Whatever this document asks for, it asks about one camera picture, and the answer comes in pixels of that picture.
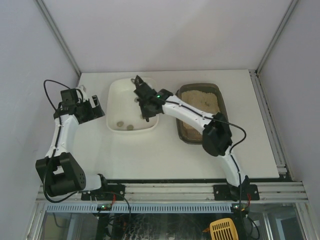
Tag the aluminium frame rail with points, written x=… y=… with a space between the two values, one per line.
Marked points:
x=264 y=192

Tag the black litter scoop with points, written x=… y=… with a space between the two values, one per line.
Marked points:
x=141 y=90

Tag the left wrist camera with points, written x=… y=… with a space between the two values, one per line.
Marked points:
x=81 y=90

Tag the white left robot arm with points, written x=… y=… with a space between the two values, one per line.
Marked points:
x=61 y=175

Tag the grey slotted cable duct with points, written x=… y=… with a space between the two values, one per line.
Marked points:
x=140 y=208

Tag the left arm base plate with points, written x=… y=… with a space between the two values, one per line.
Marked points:
x=109 y=193

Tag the brown litter box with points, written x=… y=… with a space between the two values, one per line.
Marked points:
x=206 y=98

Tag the white plastic tub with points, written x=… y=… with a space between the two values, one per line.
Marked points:
x=122 y=106

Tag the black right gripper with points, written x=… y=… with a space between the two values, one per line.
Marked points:
x=142 y=90

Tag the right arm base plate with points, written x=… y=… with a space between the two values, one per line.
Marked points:
x=224 y=192

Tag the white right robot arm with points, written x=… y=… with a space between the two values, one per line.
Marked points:
x=219 y=137

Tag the grey-green litter clump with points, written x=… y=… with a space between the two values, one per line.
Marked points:
x=130 y=127
x=120 y=124

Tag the yellow slotted scoop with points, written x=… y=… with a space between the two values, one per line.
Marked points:
x=223 y=229

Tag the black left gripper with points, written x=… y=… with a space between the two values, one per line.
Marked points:
x=92 y=110

